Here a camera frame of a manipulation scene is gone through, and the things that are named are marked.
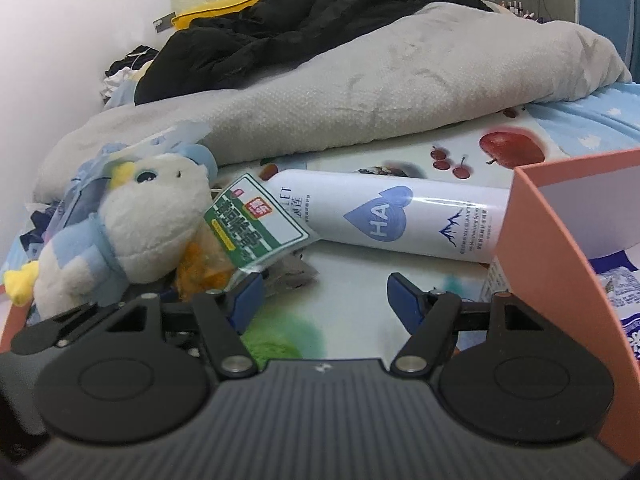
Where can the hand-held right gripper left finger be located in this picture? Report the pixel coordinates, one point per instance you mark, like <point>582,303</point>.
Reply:
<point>247,300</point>

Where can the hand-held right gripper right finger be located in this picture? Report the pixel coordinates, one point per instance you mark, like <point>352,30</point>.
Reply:
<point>405,297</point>

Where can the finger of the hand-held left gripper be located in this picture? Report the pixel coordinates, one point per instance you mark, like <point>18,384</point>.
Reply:
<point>55,330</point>

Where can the green label snack packet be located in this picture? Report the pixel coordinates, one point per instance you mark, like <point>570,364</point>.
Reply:
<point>250,225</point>

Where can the pink cardboard box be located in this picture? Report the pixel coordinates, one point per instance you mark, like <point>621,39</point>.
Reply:
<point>550,270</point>

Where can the clear dark snack packet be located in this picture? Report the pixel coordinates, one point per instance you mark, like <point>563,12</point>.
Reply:
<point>295,275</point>

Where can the fruit print mat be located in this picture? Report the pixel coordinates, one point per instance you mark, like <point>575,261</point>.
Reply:
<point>350,290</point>

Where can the white spray can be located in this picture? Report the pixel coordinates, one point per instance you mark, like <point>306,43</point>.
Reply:
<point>390,215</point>

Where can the small white printed carton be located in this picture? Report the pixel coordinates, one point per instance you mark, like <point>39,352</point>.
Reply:
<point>495,280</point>

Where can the white blue plush penguin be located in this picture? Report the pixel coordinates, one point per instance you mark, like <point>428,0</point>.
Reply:
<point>140,230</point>

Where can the grey blanket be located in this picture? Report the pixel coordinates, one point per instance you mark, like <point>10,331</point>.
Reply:
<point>375,85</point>

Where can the blue white snack packet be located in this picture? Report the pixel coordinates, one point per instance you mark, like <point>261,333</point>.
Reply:
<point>620,290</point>

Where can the pile of clothes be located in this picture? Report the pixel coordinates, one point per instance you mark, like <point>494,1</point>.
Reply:
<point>125,65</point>

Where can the black jacket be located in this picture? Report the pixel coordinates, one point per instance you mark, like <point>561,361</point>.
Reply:
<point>275,35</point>

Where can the yellow pillow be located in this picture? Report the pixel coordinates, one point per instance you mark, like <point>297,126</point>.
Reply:
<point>210,10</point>

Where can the row of small bottles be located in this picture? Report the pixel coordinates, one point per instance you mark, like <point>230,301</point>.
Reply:
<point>517,9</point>

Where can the blue chair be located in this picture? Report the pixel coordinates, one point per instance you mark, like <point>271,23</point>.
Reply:
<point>607,15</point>

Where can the small wall card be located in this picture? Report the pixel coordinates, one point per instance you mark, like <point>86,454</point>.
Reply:
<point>165,22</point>

